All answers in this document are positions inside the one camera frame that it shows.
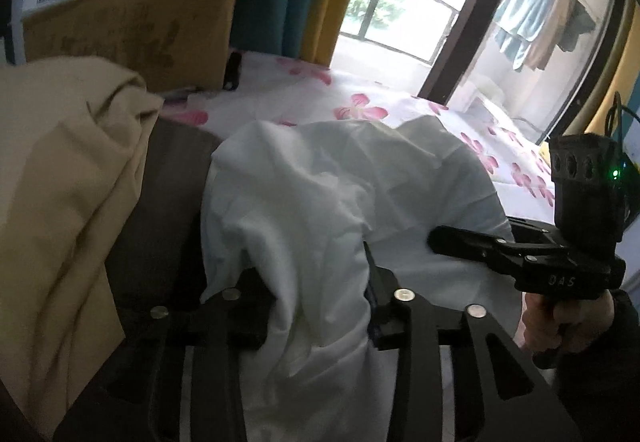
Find white sheer large garment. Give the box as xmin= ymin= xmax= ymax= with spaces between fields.
xmin=202 ymin=116 xmax=521 ymax=441

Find person right hand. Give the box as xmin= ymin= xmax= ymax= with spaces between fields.
xmin=521 ymin=290 xmax=614 ymax=353

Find dark brown folded garment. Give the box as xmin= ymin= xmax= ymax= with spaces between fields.
xmin=105 ymin=118 xmax=221 ymax=334

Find yellow curtain right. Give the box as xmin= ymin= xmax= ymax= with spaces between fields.
xmin=586 ymin=2 xmax=639 ymax=136

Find white air conditioner unit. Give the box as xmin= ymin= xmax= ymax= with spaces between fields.
xmin=448 ymin=76 xmax=512 ymax=124

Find beige hanging cloth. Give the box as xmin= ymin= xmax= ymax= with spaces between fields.
xmin=524 ymin=0 xmax=575 ymax=70

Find dark hanging garment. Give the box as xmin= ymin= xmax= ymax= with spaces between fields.
xmin=558 ymin=0 xmax=596 ymax=52

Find dark window pillar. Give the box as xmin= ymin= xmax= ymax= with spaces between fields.
xmin=418 ymin=0 xmax=501 ymax=105

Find light blue hanging towel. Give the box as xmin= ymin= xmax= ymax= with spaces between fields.
xmin=492 ymin=0 xmax=556 ymax=72

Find beige folded garment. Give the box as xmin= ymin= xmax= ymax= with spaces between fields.
xmin=1 ymin=56 xmax=162 ymax=439

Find dark balcony railing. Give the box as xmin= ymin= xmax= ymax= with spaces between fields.
xmin=341 ymin=0 xmax=459 ymax=65

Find floral pink bed sheet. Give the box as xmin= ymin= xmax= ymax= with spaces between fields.
xmin=162 ymin=52 xmax=554 ymax=222

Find brown cardboard box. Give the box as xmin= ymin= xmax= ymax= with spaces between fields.
xmin=22 ymin=0 xmax=236 ymax=92

